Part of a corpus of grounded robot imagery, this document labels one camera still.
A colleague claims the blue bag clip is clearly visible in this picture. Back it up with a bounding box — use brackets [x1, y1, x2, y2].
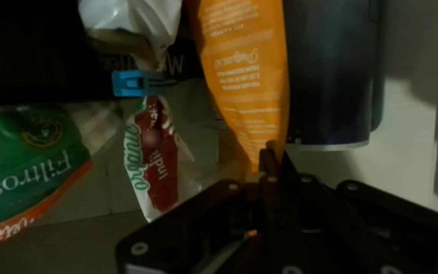
[111, 68, 179, 99]

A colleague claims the green coffee filter bag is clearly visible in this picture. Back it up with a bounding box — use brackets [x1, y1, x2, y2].
[0, 103, 94, 253]

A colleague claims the orange foil bag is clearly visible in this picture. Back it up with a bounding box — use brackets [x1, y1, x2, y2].
[187, 0, 292, 176]

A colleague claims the black printed box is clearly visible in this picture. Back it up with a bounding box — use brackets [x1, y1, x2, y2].
[0, 0, 202, 108]

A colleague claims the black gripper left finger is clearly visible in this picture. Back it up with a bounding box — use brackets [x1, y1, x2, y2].
[116, 148, 283, 274]

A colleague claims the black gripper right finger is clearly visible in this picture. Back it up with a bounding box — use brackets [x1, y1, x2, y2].
[278, 151, 438, 274]

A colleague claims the dark cylindrical canister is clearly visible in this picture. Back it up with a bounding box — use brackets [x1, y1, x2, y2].
[281, 0, 385, 152]

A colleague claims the red and white bag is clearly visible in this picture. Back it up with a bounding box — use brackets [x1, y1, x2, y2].
[122, 94, 205, 224]

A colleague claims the white plastic bag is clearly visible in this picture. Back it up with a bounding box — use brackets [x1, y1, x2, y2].
[76, 0, 182, 70]

